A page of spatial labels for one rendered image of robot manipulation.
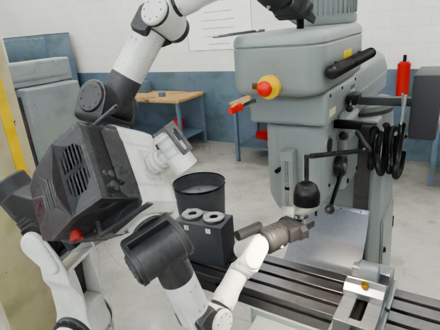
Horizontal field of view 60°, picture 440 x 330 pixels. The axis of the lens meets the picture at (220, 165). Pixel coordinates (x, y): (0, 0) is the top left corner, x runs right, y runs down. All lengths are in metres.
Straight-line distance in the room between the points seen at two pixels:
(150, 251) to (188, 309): 0.20
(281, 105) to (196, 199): 2.16
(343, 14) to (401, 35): 4.04
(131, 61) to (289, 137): 0.51
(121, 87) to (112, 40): 6.71
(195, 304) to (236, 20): 5.37
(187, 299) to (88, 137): 0.47
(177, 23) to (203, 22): 5.32
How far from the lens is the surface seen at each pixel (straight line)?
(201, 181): 3.60
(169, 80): 6.96
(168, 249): 0.93
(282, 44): 0.99
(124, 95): 1.09
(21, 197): 1.20
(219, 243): 1.55
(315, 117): 1.09
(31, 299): 2.80
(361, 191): 1.68
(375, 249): 1.83
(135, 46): 1.09
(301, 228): 1.31
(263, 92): 0.97
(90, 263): 1.34
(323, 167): 1.20
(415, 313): 1.48
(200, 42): 6.48
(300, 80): 0.98
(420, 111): 1.37
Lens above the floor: 1.92
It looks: 20 degrees down
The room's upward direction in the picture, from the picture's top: 5 degrees counter-clockwise
